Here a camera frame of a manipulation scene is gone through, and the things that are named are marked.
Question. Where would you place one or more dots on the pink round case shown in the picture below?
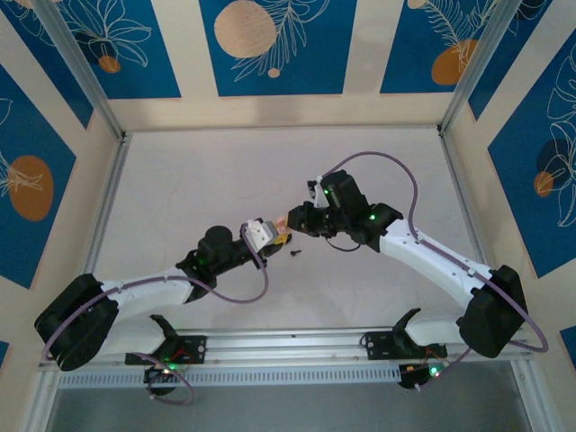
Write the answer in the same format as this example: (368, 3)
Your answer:
(282, 222)

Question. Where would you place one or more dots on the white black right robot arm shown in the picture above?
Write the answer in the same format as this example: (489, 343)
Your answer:
(427, 252)

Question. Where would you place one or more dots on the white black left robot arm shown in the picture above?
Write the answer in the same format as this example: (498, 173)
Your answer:
(148, 292)

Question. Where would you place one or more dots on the black controller board green light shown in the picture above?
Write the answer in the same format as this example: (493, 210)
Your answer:
(157, 375)
(411, 380)

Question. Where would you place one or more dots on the long aluminium base rail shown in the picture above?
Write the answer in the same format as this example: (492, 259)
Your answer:
(292, 346)

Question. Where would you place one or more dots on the aluminium side frame rail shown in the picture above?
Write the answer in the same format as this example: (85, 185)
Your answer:
(105, 202)
(466, 202)

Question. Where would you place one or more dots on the aluminium frame post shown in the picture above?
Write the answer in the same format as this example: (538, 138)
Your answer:
(83, 67)
(478, 67)

